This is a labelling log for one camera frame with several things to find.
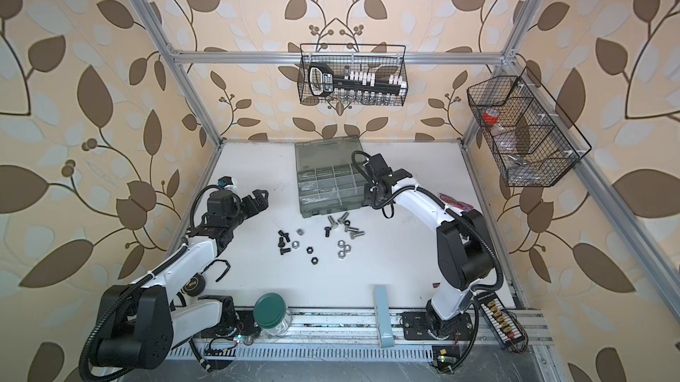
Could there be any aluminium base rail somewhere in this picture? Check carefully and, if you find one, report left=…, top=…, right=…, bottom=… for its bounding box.
left=174, top=304, right=554, bottom=364

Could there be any black wire basket right wall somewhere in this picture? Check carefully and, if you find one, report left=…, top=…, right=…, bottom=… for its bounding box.
left=467, top=68, right=591, bottom=187

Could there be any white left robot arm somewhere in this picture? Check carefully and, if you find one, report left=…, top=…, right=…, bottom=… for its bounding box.
left=78, top=178, right=269, bottom=381

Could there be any red cap bottle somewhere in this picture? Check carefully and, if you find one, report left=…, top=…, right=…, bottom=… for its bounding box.
left=482, top=108, right=500, bottom=130

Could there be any green lid glass jar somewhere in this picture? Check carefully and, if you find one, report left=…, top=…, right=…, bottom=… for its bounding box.
left=253, top=293, right=291, bottom=337

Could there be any socket set rail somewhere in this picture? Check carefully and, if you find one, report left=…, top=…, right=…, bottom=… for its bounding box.
left=306, top=64, right=408, bottom=97

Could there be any pink candy bag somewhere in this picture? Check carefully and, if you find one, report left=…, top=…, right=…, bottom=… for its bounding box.
left=438, top=193, right=475, bottom=212

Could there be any black wire basket wall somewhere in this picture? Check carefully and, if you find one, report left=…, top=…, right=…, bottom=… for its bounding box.
left=467, top=68, right=591, bottom=187
left=297, top=42, right=409, bottom=107

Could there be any black hook cable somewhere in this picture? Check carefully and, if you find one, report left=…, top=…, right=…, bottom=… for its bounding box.
left=204, top=258, right=232, bottom=283

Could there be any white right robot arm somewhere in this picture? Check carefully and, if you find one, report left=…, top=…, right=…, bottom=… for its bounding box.
left=352, top=151, right=505, bottom=339

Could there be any black wire basket back wall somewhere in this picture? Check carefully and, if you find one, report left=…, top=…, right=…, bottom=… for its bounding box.
left=297, top=42, right=409, bottom=107

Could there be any light blue block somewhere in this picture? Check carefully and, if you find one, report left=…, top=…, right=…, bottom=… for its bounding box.
left=373, top=286, right=395, bottom=348

